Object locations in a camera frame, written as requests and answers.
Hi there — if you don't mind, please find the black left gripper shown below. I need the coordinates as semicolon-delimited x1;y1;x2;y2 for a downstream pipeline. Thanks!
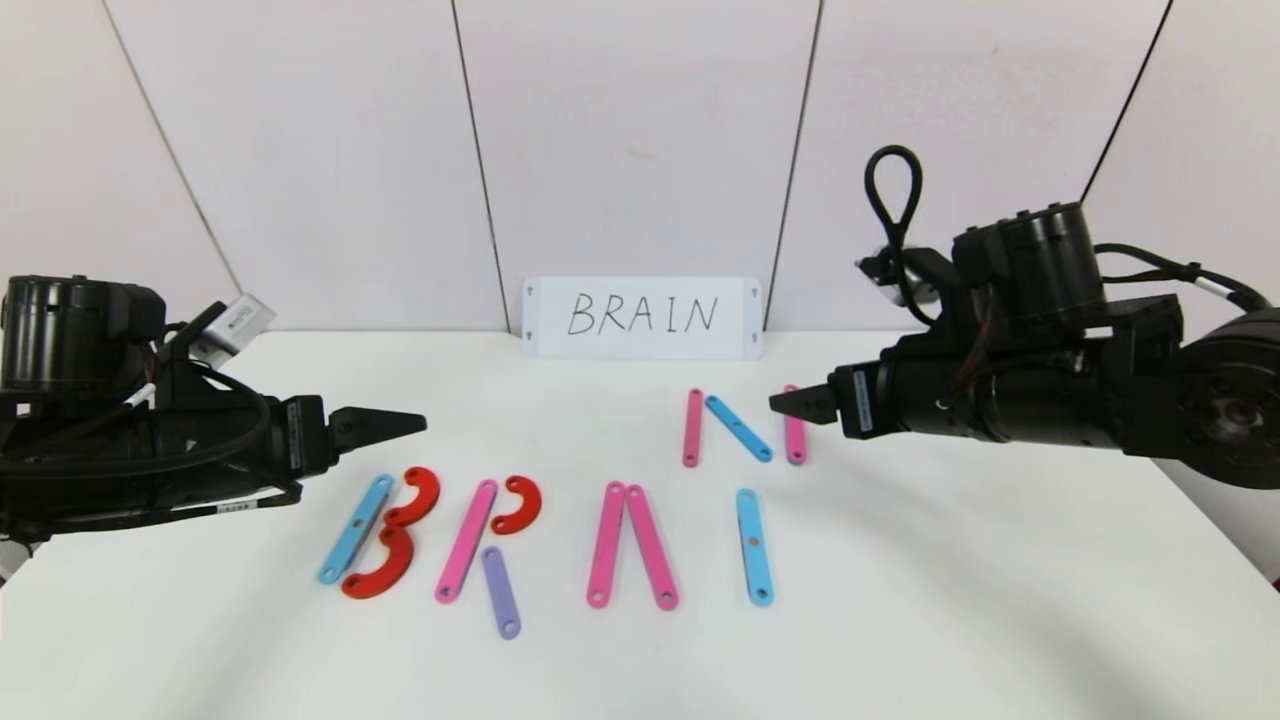
186;394;428;488

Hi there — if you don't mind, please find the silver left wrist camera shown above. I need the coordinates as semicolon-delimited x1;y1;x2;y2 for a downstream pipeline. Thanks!
190;293;277;366

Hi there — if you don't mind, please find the short purple strip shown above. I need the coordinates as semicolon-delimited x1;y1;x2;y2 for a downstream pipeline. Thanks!
481;545;523;641

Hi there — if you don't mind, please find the black right camera cable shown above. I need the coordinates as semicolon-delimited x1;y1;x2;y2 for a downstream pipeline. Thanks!
865;145;938;326

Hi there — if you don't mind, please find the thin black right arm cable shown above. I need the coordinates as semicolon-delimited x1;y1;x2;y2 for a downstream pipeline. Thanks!
1095;243;1273;311

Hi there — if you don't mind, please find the black camera bracket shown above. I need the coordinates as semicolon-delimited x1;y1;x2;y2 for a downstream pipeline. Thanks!
150;300;266;441
895;248;966;341

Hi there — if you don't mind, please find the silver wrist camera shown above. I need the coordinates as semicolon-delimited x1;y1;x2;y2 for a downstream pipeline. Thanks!
190;293;277;366
856;245;941;303

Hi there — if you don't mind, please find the white BRAIN sign card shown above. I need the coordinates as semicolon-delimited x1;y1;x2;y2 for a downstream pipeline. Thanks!
522;277;763;361

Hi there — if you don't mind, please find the large red arc piece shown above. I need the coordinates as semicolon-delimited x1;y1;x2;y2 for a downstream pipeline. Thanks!
385;467;441;529
341;526;416;601

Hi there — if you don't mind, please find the small red arc piece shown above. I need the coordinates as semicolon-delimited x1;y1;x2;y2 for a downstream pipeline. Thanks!
490;475;543;536

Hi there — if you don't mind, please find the black right camera bracket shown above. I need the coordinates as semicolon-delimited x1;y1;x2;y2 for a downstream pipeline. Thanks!
895;248;966;341

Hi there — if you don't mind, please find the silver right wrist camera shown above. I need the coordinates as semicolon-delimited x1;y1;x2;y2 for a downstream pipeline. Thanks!
856;245;941;303

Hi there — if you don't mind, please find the blue strip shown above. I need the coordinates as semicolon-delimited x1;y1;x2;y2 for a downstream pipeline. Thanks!
705;395;774;464
736;488;775;608
318;475;395;586

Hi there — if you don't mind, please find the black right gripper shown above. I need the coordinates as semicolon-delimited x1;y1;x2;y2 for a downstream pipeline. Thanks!
768;352;970;440

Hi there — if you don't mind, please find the black left camera bracket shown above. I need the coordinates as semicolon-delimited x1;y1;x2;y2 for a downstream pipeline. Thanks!
150;300;266;441

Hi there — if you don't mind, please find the pink strip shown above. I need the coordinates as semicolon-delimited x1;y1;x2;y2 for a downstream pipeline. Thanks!
625;484;680;612
435;479;499;605
586;481;627;610
682;388;705;469
782;384;808;467

